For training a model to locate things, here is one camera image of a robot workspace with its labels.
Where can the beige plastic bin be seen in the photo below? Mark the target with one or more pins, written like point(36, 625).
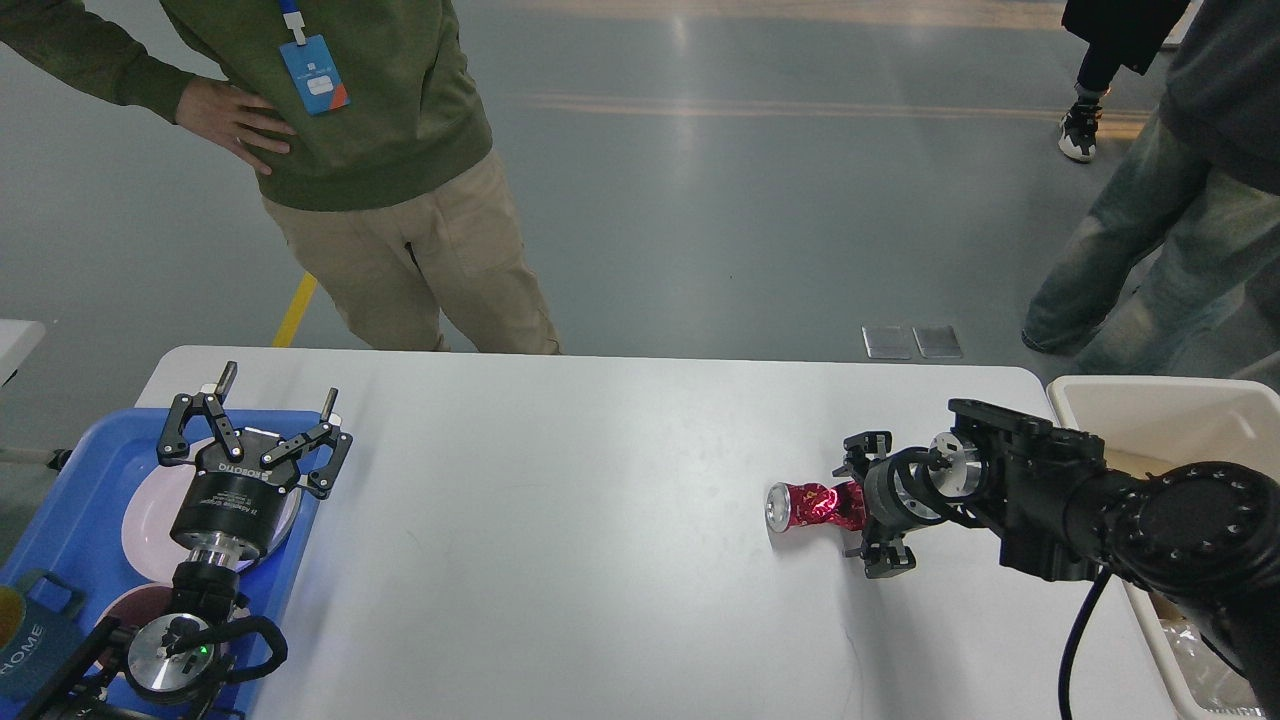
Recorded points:
point(1181, 420)

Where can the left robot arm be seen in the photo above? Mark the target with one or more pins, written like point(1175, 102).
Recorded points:
point(204, 640)

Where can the brown paper bag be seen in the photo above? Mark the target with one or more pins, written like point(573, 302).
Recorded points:
point(1142, 467)

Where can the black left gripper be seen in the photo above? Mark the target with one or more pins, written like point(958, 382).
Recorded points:
point(235, 500)

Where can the person in black sneakers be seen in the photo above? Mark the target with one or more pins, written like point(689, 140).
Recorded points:
point(1119, 34)

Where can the person in blue jeans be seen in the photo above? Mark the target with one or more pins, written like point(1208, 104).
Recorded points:
point(1189, 216)

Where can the clear plastic bag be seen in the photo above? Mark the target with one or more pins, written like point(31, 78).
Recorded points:
point(1211, 683)

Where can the blue id badge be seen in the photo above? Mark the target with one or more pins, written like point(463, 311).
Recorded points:
point(314, 75)

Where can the clear floor plate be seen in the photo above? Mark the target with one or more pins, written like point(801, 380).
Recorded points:
point(937, 341)
point(887, 342)

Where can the person in green sweater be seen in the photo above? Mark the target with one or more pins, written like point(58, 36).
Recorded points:
point(398, 205)

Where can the white side table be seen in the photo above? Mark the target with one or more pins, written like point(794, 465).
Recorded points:
point(18, 339)

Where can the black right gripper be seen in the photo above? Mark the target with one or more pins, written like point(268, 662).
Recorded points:
point(868, 460)

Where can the pink plate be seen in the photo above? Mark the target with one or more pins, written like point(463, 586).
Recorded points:
point(150, 514)

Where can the clear floor plate left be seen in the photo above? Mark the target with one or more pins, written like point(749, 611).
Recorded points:
point(887, 342)

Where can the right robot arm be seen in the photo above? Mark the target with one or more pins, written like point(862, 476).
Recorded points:
point(1204, 535)

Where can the teal mug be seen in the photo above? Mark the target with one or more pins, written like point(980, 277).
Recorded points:
point(36, 640)

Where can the clear floor plate right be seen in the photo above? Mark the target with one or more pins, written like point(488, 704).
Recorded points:
point(937, 341)

